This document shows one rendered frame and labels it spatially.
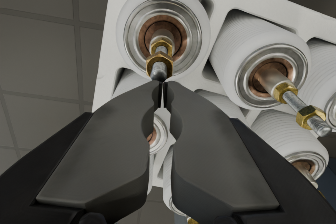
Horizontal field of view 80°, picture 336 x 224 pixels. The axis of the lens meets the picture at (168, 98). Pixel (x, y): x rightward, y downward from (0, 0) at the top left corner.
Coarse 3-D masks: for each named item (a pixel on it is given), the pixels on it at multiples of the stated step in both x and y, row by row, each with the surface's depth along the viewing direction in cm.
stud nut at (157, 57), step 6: (156, 54) 13; (162, 54) 13; (150, 60) 13; (156, 60) 13; (162, 60) 13; (168, 60) 13; (150, 66) 13; (168, 66) 13; (150, 72) 13; (168, 72) 13
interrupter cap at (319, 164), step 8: (296, 152) 28; (304, 152) 27; (312, 152) 27; (288, 160) 28; (296, 160) 28; (304, 160) 28; (312, 160) 28; (320, 160) 28; (312, 168) 29; (320, 168) 29; (312, 176) 30; (320, 176) 30
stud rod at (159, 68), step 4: (156, 48) 16; (160, 48) 15; (164, 48) 16; (164, 52) 15; (156, 64) 12; (160, 64) 12; (164, 64) 13; (152, 68) 12; (156, 68) 12; (160, 68) 12; (164, 68) 12; (152, 72) 12; (156, 72) 12; (160, 72) 12; (164, 72) 12; (152, 76) 12; (156, 76) 12; (160, 76) 12; (164, 76) 12; (160, 80) 12; (164, 80) 12
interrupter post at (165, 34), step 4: (156, 32) 18; (160, 32) 18; (164, 32) 18; (168, 32) 18; (152, 36) 18; (156, 36) 17; (160, 36) 17; (164, 36) 17; (168, 36) 17; (172, 36) 18; (152, 40) 17; (168, 40) 17; (172, 40) 17; (172, 44) 17; (172, 48) 17; (172, 52) 17
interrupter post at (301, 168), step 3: (297, 165) 29; (300, 165) 29; (303, 165) 29; (297, 168) 29; (300, 168) 28; (303, 168) 28; (300, 171) 28; (303, 171) 28; (306, 171) 28; (303, 174) 28; (306, 174) 27; (309, 174) 28; (306, 177) 27; (309, 177) 27; (312, 177) 27; (309, 180) 27; (312, 180) 27; (312, 183) 26; (315, 183) 26; (315, 186) 27
